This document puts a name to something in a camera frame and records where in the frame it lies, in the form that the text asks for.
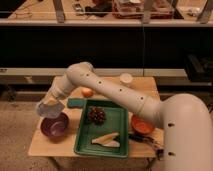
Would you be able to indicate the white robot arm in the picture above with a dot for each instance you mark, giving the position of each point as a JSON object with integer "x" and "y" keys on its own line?
{"x": 185, "y": 119}

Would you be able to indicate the orange apple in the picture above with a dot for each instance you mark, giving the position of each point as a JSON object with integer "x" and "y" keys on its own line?
{"x": 87, "y": 93}

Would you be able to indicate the green sponge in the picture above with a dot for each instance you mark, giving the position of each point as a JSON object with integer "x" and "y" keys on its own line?
{"x": 75, "y": 103}

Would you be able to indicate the wooden table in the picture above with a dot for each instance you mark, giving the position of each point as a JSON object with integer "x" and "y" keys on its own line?
{"x": 64, "y": 147}

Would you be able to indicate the light blue towel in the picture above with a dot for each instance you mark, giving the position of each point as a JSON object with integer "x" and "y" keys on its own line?
{"x": 49, "y": 111}

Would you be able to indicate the green plastic tray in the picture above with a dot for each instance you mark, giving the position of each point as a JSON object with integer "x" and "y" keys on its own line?
{"x": 116, "y": 121}

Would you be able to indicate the purple bowl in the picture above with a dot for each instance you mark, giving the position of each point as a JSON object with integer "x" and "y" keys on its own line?
{"x": 55, "y": 127}

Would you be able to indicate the bunch of dark grapes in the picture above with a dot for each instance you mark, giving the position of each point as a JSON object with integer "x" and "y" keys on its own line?
{"x": 96, "y": 115}

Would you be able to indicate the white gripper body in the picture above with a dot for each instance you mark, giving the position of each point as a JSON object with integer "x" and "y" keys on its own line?
{"x": 52, "y": 97}

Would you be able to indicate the white cup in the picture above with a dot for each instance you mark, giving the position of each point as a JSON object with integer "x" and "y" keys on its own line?
{"x": 126, "y": 79}

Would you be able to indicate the orange bowl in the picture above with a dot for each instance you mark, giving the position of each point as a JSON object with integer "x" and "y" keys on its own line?
{"x": 140, "y": 126}

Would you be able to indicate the black handled brush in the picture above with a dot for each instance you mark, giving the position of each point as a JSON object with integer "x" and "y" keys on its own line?
{"x": 154, "y": 144}

